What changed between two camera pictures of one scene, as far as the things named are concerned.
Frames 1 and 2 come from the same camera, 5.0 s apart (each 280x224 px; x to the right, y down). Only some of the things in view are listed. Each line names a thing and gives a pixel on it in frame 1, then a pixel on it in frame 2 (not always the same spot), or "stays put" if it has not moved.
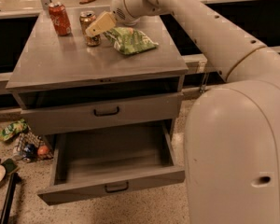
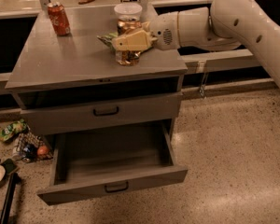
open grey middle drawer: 113,160 stays put
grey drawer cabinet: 63,85 stays put
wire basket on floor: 32,148 stays put
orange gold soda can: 86,19 to 128,58
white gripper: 119,8 to 163,32
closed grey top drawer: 103,114 stays put
